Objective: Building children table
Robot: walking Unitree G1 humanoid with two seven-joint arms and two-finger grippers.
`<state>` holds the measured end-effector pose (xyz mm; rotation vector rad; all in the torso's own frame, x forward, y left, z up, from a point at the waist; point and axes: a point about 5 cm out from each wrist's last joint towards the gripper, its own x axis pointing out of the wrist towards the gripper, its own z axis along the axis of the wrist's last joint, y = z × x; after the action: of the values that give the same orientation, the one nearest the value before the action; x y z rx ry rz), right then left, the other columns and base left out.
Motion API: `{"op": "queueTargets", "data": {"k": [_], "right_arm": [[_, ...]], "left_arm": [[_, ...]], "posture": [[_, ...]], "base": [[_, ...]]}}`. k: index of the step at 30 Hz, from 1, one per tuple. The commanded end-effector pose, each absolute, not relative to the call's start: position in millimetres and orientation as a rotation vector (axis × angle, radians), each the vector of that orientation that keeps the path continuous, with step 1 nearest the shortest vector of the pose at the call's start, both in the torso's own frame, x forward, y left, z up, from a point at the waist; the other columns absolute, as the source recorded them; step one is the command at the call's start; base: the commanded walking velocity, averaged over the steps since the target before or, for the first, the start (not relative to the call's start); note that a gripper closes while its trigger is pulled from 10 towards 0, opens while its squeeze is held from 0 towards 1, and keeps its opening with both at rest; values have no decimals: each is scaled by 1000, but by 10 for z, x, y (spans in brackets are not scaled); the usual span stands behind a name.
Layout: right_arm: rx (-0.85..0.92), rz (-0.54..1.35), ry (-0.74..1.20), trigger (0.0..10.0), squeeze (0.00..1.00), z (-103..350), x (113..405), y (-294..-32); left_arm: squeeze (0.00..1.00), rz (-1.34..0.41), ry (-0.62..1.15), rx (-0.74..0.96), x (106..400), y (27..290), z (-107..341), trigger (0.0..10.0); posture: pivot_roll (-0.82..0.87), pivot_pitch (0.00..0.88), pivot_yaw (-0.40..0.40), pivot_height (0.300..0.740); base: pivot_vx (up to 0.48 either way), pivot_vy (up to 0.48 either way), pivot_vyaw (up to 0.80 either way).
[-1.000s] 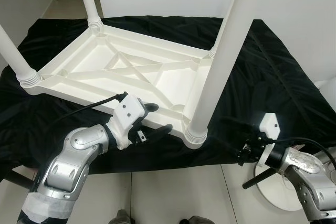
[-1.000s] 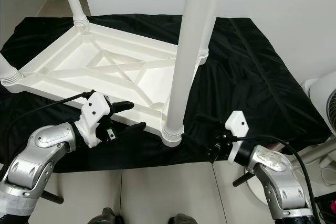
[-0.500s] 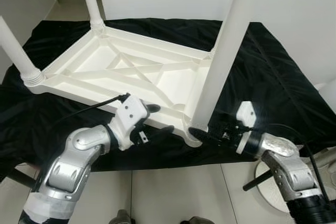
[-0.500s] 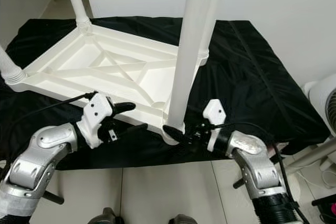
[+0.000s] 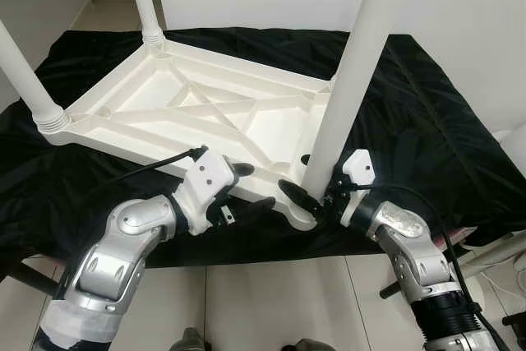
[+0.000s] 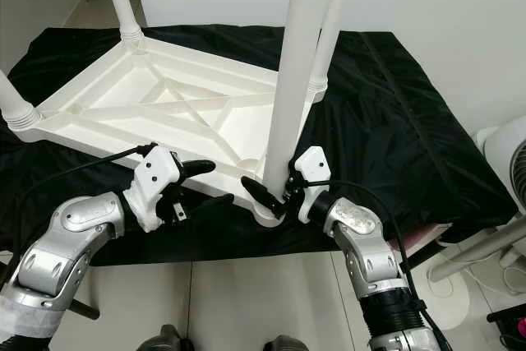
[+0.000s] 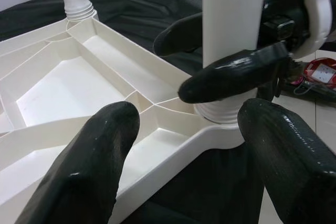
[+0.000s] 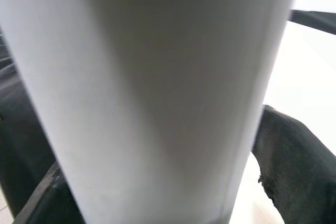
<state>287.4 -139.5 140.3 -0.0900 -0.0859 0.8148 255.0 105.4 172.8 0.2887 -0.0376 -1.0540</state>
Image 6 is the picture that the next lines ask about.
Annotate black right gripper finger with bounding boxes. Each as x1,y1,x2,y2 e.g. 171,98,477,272
239,175,285,215

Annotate white plastic children table top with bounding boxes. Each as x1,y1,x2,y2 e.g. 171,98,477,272
7,28,322,228

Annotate black cloth table cover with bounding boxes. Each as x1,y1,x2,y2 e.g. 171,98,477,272
0,25,513,267

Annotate grey robot left leg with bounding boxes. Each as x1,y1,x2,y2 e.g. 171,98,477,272
136,324,191,351

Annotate grey robot leg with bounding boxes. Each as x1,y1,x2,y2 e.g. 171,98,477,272
136,324,191,351
263,334,310,351

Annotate black metal table leg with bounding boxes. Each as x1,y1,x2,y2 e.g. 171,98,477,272
65,299,101,321

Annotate grey robot right leg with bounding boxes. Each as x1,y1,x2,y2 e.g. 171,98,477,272
263,334,310,351

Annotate white standing fan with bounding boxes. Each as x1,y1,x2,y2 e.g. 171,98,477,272
426,116,526,300

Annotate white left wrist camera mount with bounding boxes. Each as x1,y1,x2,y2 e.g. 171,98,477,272
131,146,187,233

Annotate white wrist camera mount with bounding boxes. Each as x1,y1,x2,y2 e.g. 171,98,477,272
131,146,187,233
293,145,335,225

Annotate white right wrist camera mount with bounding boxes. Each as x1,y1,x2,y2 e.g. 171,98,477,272
293,145,335,225

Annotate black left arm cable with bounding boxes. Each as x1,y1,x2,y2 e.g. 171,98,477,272
48,143,159,185

